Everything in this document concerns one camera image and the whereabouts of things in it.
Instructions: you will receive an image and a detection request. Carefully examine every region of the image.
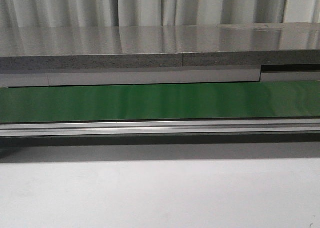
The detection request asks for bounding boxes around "grey stone-edged back table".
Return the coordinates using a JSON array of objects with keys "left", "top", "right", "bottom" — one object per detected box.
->
[{"left": 0, "top": 23, "right": 320, "bottom": 73}]

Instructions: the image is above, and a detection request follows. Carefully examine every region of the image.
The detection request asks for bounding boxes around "green conveyor belt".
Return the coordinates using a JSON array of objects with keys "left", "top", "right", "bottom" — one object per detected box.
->
[{"left": 0, "top": 81, "right": 320, "bottom": 124}]

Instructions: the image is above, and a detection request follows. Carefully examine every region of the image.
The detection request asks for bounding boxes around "rear grey conveyor guard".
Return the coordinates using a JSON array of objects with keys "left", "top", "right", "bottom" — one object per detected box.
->
[{"left": 0, "top": 64, "right": 320, "bottom": 88}]

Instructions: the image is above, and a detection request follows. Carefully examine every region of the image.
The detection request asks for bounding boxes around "white pleated curtain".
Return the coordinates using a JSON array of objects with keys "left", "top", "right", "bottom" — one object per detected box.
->
[{"left": 0, "top": 0, "right": 320, "bottom": 28}]

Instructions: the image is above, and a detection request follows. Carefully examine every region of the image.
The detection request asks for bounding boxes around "front aluminium conveyor rail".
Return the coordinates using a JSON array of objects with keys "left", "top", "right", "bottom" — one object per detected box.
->
[{"left": 0, "top": 118, "right": 320, "bottom": 138}]

